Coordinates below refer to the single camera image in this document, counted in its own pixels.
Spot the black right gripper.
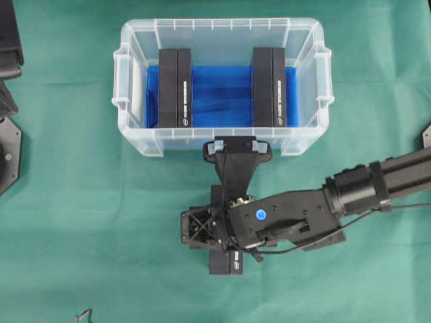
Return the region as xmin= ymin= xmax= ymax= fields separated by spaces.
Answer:
xmin=180 ymin=194 xmax=347 ymax=254

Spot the black realsense box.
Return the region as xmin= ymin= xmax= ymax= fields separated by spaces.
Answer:
xmin=209 ymin=185 xmax=243 ymax=275
xmin=252 ymin=47 xmax=287 ymax=127
xmin=158 ymin=48 xmax=193 ymax=128

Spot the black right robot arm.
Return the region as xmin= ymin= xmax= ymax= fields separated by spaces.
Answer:
xmin=181 ymin=149 xmax=430 ymax=257

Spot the blue cloth bin liner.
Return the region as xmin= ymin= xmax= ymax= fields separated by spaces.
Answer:
xmin=145 ymin=65 xmax=299 ymax=128

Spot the green table cloth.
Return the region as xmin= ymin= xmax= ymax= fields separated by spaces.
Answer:
xmin=1 ymin=1 xmax=430 ymax=322

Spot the clear plastic storage bin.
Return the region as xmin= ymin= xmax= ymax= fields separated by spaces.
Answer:
xmin=112 ymin=17 xmax=334 ymax=157

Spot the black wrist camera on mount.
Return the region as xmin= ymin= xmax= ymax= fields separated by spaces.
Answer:
xmin=203 ymin=136 xmax=272 ymax=206

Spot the black camera cable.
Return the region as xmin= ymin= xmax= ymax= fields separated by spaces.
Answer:
xmin=245 ymin=201 xmax=431 ymax=263

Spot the small dark wire hook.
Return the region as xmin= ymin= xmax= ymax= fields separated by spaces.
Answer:
xmin=74 ymin=299 xmax=93 ymax=322

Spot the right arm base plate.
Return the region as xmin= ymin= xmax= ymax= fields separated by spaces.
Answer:
xmin=422 ymin=124 xmax=431 ymax=149

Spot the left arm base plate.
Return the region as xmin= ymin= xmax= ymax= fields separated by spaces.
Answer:
xmin=0 ymin=117 xmax=22 ymax=194

